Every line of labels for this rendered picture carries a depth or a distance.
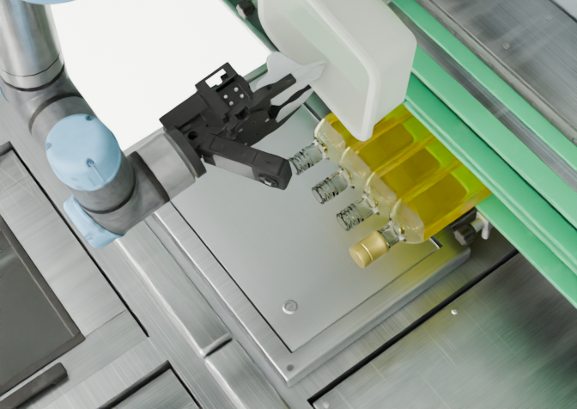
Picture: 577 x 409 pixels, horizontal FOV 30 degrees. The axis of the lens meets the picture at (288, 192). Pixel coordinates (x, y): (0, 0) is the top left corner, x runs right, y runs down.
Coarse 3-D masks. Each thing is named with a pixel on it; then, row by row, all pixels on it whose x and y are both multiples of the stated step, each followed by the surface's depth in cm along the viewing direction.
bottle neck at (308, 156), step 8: (312, 144) 155; (304, 152) 154; (312, 152) 154; (320, 152) 155; (288, 160) 154; (296, 160) 154; (304, 160) 154; (312, 160) 154; (320, 160) 155; (296, 168) 154; (304, 168) 154
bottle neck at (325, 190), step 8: (336, 176) 152; (344, 176) 152; (320, 184) 152; (328, 184) 152; (336, 184) 152; (344, 184) 152; (320, 192) 151; (328, 192) 152; (336, 192) 152; (320, 200) 153; (328, 200) 152
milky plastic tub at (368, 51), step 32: (288, 0) 136; (320, 0) 121; (352, 0) 121; (288, 32) 137; (320, 32) 137; (352, 32) 119; (384, 32) 120; (352, 64) 135; (384, 64) 119; (320, 96) 134; (352, 96) 133; (384, 96) 125; (352, 128) 131
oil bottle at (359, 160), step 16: (400, 112) 156; (384, 128) 154; (400, 128) 154; (416, 128) 154; (352, 144) 153; (368, 144) 153; (384, 144) 153; (400, 144) 153; (352, 160) 152; (368, 160) 152; (384, 160) 152; (352, 176) 152
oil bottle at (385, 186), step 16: (416, 144) 152; (432, 144) 152; (400, 160) 151; (416, 160) 151; (432, 160) 150; (448, 160) 150; (368, 176) 151; (384, 176) 150; (400, 176) 150; (416, 176) 149; (368, 192) 150; (384, 192) 148; (400, 192) 148; (384, 208) 149
